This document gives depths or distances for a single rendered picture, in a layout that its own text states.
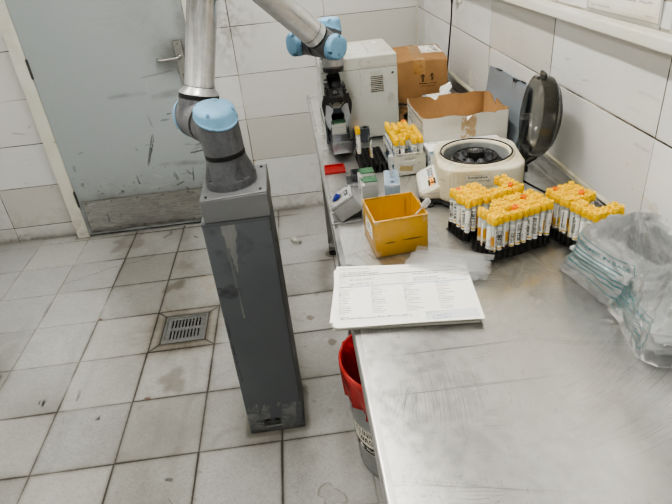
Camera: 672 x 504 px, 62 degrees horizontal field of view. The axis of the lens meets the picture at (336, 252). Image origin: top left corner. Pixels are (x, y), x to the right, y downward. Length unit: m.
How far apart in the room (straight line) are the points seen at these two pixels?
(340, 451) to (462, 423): 1.14
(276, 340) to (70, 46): 2.17
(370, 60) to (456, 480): 1.51
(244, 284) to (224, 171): 0.36
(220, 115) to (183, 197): 2.08
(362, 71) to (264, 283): 0.83
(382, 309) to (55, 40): 2.70
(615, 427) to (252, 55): 2.81
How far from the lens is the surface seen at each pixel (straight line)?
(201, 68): 1.69
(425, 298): 1.19
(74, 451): 2.38
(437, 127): 1.85
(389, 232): 1.33
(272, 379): 1.98
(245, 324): 1.83
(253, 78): 3.39
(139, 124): 3.49
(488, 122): 1.90
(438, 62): 2.49
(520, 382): 1.04
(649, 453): 0.98
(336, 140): 1.99
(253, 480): 2.04
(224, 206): 1.61
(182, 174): 3.55
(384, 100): 2.09
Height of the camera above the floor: 1.59
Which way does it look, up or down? 31 degrees down
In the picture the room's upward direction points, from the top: 6 degrees counter-clockwise
